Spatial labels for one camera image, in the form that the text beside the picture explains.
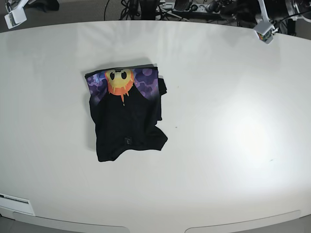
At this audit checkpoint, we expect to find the black T-shirt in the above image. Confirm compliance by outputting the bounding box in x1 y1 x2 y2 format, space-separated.
85 64 168 162

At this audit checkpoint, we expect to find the white power strip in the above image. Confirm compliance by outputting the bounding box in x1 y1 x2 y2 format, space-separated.
159 1 230 14

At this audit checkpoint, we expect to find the white label plate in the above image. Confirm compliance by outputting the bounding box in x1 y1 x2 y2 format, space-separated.
0 194 35 216

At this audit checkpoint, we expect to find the black centre post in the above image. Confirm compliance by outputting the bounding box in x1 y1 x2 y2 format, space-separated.
139 0 157 20

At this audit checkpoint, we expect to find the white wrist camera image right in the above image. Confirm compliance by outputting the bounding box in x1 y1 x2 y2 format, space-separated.
254 21 275 44

